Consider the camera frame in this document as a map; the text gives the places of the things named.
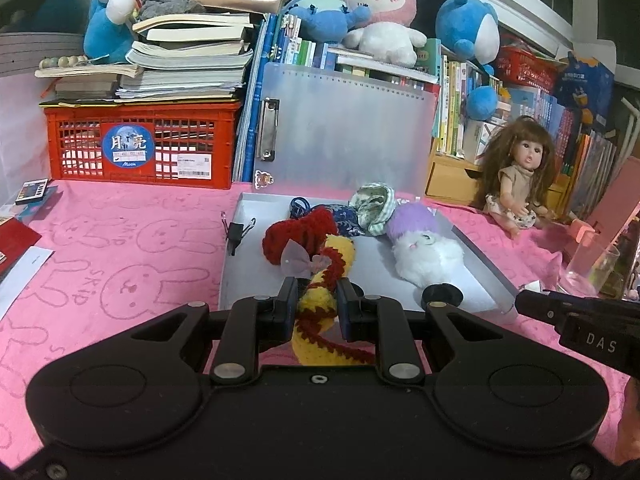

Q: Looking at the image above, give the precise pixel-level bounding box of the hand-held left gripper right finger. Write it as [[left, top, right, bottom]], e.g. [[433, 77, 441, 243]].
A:
[[336, 277, 506, 386]]

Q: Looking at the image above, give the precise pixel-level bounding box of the stack of lying books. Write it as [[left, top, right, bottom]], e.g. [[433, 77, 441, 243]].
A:
[[35, 0, 283, 106]]

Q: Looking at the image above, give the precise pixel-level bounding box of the blue white whale plush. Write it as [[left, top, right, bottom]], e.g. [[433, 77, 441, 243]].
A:
[[435, 0, 501, 121]]

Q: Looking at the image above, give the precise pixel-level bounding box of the small paint palette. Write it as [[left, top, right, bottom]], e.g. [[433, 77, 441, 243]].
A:
[[15, 177, 51, 206]]

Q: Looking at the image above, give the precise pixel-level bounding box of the row of colourful children's books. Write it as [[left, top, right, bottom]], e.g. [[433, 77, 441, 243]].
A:
[[432, 57, 621, 221]]

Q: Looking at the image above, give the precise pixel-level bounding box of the grey corrugated panel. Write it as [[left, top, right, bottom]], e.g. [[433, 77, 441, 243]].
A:
[[0, 32, 88, 78]]

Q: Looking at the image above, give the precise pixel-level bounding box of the clear glass cup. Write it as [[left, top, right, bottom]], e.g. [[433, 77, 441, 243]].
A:
[[557, 232, 621, 297]]

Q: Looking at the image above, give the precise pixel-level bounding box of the red booklet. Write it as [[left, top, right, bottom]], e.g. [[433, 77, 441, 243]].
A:
[[0, 217, 43, 281]]

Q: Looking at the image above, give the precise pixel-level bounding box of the white paper strip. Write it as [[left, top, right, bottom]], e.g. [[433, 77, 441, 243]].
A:
[[0, 247, 55, 321]]

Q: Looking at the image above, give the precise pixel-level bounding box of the pink white rabbit plush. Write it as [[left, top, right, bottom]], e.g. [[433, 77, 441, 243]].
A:
[[335, 0, 428, 66]]

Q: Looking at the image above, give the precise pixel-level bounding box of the yellow red crochet toy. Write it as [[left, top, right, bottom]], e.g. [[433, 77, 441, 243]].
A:
[[292, 234, 376, 367]]

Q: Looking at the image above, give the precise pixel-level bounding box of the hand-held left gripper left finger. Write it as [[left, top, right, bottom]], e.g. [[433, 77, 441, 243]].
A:
[[130, 276, 300, 386]]

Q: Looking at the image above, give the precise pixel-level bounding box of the red plastic crate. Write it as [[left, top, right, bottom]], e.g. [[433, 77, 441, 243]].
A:
[[44, 101, 243, 190]]

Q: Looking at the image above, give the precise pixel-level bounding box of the pink board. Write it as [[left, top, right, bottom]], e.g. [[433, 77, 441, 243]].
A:
[[570, 155, 640, 256]]

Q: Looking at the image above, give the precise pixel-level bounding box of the brown haired doll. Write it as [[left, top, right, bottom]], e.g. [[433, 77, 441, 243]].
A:
[[472, 115, 558, 238]]

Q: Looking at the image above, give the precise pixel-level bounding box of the grey cloth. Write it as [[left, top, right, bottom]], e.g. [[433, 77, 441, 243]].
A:
[[135, 0, 206, 16]]

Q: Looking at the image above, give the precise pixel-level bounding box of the blue printed bag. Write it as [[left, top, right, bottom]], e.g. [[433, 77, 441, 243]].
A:
[[552, 52, 616, 121]]

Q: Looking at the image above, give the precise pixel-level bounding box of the white cardboard box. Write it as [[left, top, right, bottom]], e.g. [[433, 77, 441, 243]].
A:
[[217, 191, 523, 323]]

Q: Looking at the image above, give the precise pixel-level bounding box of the black round disc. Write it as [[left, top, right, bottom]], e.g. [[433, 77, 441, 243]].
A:
[[421, 284, 463, 311]]

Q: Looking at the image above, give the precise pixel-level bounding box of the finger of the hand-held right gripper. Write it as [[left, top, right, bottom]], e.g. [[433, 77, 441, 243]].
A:
[[514, 287, 576, 333]]

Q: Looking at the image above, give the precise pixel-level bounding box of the black binder clip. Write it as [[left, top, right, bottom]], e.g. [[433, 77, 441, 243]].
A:
[[220, 212, 257, 257]]

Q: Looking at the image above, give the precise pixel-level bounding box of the translucent white plastic sheet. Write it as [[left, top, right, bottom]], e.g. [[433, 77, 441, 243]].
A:
[[0, 75, 56, 201]]

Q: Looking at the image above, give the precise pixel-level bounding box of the red plastic basket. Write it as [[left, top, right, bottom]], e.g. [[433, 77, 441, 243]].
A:
[[495, 46, 565, 92]]

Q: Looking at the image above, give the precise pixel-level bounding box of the purple plush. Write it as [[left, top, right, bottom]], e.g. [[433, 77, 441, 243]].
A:
[[385, 202, 441, 241]]

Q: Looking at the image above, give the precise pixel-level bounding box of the string of beads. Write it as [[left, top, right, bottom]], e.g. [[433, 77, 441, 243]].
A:
[[39, 55, 93, 68]]

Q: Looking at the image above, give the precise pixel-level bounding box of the white fluffy plush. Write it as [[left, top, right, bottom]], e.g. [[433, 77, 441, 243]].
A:
[[390, 230, 463, 288]]

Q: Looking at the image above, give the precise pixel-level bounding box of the red crochet bow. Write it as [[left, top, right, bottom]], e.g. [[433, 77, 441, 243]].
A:
[[262, 207, 338, 266]]

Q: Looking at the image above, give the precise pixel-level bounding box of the pink gauze bow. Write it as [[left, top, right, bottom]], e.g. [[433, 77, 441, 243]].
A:
[[280, 240, 333, 278]]

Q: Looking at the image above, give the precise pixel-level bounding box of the blue elephant plush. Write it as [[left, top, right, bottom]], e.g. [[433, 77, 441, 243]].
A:
[[282, 0, 373, 46]]

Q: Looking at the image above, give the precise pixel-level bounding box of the wooden drawer box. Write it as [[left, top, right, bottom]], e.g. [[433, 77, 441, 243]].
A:
[[425, 152, 571, 216]]

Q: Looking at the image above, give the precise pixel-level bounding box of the blue floral pouch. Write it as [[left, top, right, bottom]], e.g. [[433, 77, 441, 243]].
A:
[[287, 196, 368, 238]]

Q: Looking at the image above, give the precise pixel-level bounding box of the blue white cat plush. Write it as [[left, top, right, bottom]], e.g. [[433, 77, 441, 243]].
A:
[[82, 0, 146, 63]]

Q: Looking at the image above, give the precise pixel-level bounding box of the green checkered cloth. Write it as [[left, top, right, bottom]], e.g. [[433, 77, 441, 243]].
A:
[[348, 184, 398, 236]]

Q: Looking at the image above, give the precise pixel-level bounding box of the person's right hand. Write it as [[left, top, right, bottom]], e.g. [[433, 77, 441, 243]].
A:
[[615, 377, 640, 466]]

